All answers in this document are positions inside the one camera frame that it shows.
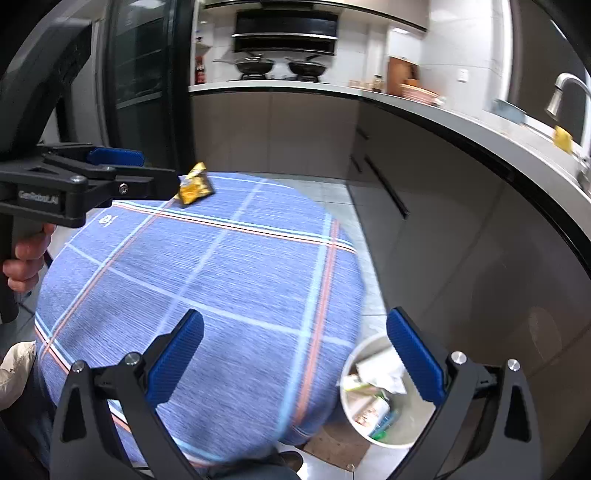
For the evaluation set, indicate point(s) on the tan snack packet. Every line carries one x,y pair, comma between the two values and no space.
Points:
371,410

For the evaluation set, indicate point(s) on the person's left hand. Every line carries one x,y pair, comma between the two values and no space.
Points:
30,258

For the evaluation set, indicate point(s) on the black wok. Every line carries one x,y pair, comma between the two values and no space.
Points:
254,67
307,68

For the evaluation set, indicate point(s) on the brown cardboard sheet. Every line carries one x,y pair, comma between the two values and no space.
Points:
332,445

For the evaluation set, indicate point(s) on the black glass door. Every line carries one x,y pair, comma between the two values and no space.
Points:
138,69

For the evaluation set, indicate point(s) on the blue dish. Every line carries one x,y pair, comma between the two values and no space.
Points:
508,110

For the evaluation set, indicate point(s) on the yellow snack packet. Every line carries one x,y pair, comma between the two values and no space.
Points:
196,184

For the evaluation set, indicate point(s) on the red sauce bottle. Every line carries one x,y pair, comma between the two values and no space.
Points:
200,71

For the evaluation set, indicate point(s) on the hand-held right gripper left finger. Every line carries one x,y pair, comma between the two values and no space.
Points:
178,355

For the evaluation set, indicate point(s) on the chrome kitchen faucet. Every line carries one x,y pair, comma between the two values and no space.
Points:
556,97

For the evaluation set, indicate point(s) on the grey kitchen cabinet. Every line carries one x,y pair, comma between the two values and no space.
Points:
461,221

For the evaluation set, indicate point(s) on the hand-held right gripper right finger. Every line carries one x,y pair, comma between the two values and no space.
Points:
415,355

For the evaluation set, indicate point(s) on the wooden cutting board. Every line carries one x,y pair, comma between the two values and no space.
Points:
400,74

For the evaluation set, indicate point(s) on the printed paper leaflet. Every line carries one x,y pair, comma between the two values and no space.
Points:
383,374

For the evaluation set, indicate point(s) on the white medicine box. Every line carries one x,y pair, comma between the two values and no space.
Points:
355,384

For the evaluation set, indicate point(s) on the yellow sponge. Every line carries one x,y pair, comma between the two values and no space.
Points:
563,138

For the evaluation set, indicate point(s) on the black range hood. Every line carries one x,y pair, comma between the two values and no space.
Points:
286,32

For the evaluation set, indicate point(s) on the person's brown shoe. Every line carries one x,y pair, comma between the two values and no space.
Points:
290,460

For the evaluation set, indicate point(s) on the blue plaid tablecloth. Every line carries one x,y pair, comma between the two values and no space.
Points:
207,286

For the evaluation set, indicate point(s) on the stack of pink plates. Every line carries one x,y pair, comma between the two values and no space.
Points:
420,93

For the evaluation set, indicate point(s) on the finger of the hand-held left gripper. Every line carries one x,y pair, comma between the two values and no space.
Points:
115,158
143,180

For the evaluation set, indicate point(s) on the white plastic bucket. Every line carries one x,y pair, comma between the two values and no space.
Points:
406,429

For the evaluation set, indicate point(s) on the glass jar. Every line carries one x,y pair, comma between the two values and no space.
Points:
378,83

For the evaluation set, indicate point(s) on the green and white packet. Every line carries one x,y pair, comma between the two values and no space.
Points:
384,424

